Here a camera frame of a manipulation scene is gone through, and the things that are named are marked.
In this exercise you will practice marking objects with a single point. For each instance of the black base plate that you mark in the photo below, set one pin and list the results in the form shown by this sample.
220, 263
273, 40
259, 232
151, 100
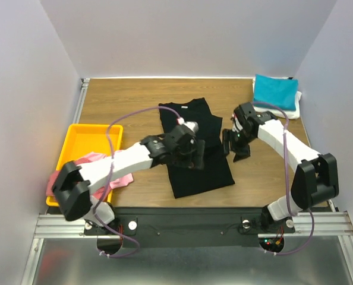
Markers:
159, 227

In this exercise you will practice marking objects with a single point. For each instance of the white folded t shirt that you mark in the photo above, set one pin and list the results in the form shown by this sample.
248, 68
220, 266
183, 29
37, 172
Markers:
264, 107

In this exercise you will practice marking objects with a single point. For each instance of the teal folded t shirt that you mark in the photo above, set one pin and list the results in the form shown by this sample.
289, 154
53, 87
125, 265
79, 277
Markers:
276, 91

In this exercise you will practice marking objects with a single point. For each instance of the aluminium frame rail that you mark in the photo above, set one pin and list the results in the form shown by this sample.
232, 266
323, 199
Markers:
48, 227

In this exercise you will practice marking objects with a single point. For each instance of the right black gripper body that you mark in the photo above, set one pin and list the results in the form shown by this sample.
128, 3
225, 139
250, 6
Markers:
234, 142

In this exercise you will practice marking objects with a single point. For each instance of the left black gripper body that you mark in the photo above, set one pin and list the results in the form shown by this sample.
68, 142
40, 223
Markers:
198, 154

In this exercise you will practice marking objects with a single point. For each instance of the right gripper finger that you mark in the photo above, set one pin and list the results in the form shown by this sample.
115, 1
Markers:
241, 152
226, 139

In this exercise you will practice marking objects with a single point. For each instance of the yellow plastic bin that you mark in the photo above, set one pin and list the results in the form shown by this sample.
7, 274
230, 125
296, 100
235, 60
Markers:
82, 139

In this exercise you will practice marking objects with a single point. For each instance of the black t shirt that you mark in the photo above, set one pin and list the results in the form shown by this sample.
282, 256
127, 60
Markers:
211, 170

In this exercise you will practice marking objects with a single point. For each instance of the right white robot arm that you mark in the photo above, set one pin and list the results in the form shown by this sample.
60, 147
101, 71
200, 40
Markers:
315, 174

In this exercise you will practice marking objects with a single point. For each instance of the dark red t shirt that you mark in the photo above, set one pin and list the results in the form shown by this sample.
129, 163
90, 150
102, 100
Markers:
51, 181

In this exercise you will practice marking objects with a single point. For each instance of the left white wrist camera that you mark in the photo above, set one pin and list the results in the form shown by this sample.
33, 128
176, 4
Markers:
189, 124

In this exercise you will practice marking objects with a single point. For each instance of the light pink t shirt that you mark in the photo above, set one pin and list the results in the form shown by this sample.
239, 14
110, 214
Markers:
118, 183

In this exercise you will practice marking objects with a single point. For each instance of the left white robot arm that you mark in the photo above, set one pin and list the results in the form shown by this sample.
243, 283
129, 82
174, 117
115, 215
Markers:
75, 184

